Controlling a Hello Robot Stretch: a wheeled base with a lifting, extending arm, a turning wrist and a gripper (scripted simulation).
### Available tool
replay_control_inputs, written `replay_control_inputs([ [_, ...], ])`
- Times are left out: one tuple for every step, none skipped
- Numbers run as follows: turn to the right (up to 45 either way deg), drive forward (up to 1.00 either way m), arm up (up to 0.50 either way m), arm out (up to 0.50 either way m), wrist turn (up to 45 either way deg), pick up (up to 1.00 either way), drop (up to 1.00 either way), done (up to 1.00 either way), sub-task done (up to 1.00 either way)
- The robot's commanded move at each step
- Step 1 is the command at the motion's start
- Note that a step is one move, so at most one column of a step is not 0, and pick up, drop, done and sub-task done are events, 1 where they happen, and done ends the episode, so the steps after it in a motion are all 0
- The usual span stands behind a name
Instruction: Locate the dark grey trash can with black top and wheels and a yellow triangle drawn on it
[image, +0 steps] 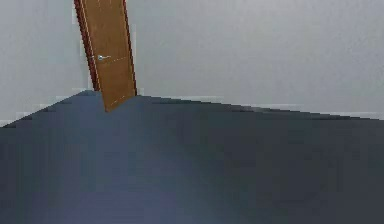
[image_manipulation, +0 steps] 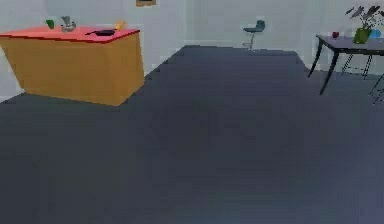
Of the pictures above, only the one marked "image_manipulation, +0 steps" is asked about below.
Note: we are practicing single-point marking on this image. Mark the teal bar stool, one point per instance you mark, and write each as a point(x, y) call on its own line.
point(255, 29)

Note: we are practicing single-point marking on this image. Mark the blue bowl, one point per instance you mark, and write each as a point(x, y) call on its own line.
point(375, 33)

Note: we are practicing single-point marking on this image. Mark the red-topped wooden counter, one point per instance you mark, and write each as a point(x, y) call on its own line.
point(80, 70)

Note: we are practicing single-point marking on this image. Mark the dark grey table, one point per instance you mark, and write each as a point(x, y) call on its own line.
point(346, 45)

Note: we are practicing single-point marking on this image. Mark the yellow bread loaf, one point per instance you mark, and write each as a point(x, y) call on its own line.
point(120, 25)

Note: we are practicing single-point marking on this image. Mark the black frying pan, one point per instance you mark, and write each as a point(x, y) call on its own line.
point(104, 32)

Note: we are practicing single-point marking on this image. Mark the grey kettle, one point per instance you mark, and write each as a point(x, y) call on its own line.
point(68, 24)

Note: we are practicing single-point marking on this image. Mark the green cup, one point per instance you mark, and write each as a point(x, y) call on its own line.
point(50, 24)

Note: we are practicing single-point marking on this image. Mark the framed wall picture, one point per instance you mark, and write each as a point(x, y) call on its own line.
point(146, 2)

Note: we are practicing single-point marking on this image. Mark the dark red cup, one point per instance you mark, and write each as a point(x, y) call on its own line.
point(335, 34)

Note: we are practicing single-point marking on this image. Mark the house plant in green pot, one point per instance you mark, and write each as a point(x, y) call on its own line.
point(363, 26)

